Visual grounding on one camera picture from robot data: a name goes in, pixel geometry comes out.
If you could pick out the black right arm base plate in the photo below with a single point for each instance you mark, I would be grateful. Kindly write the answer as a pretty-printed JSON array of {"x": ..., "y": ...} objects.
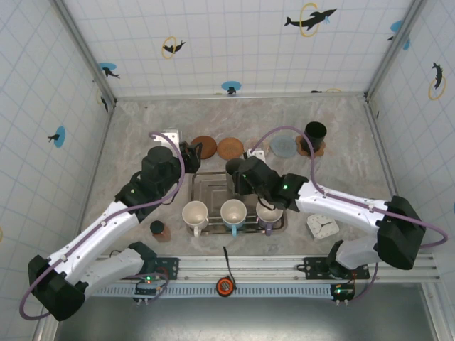
[{"x": 314, "y": 266}]

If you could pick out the metal tray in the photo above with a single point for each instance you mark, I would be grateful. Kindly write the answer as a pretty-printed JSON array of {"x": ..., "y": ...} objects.
[{"x": 209, "y": 188}]

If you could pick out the brown jar black lid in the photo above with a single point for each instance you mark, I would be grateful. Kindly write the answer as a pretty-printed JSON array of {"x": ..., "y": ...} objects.
[{"x": 160, "y": 231}]

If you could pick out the tan woven round coaster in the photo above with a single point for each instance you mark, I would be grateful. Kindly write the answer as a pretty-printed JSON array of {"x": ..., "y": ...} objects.
[{"x": 230, "y": 148}]

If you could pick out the aluminium frame post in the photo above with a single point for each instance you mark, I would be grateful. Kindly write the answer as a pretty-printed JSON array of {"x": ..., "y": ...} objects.
[
  {"x": 84, "y": 53},
  {"x": 394, "y": 49}
]

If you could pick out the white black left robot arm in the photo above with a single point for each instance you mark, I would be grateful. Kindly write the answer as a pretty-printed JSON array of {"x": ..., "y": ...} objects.
[{"x": 92, "y": 234}]

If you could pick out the shark blue circle wall sticker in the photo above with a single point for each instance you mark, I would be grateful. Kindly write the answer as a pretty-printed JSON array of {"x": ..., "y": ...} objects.
[{"x": 108, "y": 70}]

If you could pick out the light blue mug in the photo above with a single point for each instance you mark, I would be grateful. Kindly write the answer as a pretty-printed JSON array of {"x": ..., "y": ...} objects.
[{"x": 233, "y": 213}]

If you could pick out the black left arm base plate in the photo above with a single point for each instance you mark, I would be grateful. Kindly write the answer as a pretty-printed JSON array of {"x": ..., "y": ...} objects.
[{"x": 170, "y": 266}]

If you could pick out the white square clock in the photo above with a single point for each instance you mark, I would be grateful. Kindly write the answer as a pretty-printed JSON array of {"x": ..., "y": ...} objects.
[{"x": 321, "y": 226}]

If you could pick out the black cup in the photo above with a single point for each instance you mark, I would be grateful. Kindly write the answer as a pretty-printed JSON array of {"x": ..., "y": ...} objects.
[{"x": 315, "y": 136}]

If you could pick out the white mug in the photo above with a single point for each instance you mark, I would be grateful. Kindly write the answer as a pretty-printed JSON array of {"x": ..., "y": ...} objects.
[{"x": 195, "y": 213}]

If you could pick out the light blue woven coaster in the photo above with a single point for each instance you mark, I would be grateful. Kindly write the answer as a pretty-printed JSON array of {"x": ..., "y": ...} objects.
[{"x": 282, "y": 145}]

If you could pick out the dark brown round coaster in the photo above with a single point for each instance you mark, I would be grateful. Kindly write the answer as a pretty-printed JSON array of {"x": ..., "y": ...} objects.
[{"x": 208, "y": 146}]

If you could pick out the brown flower shaped coaster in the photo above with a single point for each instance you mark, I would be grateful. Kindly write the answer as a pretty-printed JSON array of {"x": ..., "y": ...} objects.
[{"x": 302, "y": 151}]

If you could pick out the fish blue circle wall sticker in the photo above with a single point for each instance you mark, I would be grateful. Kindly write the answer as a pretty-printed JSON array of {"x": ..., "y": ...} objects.
[
  {"x": 231, "y": 87},
  {"x": 58, "y": 136}
]

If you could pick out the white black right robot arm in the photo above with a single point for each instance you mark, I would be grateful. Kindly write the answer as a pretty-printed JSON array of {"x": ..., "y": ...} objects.
[{"x": 341, "y": 206}]

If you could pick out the purple mug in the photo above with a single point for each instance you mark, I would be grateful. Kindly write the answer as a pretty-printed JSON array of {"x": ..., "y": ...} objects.
[{"x": 268, "y": 217}]

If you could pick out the aluminium mounting rail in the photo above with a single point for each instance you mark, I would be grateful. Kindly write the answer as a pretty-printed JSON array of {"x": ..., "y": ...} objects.
[{"x": 249, "y": 264}]

